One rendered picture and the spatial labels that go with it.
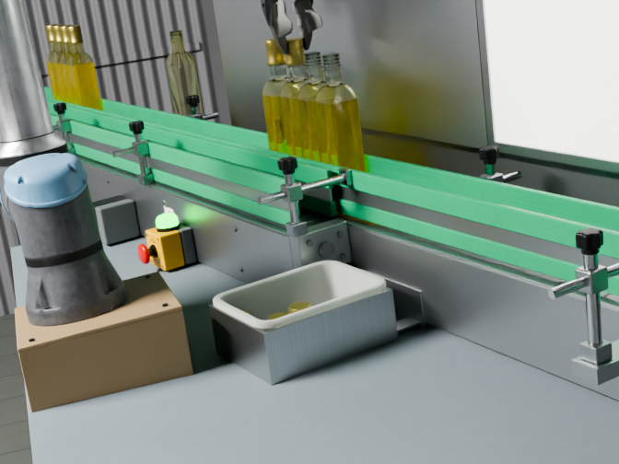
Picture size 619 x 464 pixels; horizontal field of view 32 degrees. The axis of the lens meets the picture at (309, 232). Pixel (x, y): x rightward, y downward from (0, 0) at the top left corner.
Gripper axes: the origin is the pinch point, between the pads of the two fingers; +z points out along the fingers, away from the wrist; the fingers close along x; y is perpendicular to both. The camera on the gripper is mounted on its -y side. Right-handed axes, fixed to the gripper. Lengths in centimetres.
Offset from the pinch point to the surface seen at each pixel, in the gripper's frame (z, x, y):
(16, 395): 115, -20, -168
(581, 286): 20, -18, 84
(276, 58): 2.5, -1.2, -4.2
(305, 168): 19.4, -6.6, 9.8
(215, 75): 37, 96, -224
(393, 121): 15.1, 11.6, 11.0
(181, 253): 37.3, -18.8, -20.1
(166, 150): 19.5, -13.7, -30.6
